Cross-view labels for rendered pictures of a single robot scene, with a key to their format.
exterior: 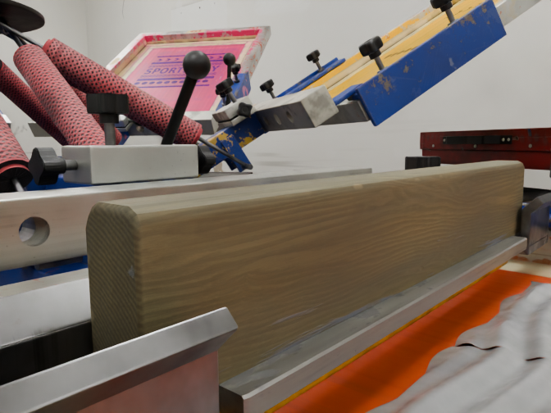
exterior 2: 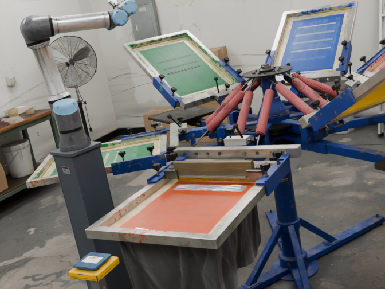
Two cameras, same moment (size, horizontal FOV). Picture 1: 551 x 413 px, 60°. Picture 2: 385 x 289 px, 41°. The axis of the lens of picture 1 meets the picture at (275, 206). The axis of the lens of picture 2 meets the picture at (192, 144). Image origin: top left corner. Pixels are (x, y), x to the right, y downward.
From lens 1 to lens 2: 2.41 m
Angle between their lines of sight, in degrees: 78
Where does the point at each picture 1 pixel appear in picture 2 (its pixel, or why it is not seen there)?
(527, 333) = (216, 186)
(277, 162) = not seen: outside the picture
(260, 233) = (182, 165)
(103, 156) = (226, 141)
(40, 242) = (209, 155)
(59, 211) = (211, 152)
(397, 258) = (203, 171)
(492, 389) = (200, 186)
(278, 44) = not seen: outside the picture
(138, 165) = (232, 142)
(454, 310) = (226, 183)
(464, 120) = not seen: outside the picture
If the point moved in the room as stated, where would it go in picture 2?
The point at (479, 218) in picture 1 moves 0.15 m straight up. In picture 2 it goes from (228, 170) to (223, 138)
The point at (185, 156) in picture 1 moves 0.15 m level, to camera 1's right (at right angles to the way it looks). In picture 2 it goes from (242, 141) to (252, 148)
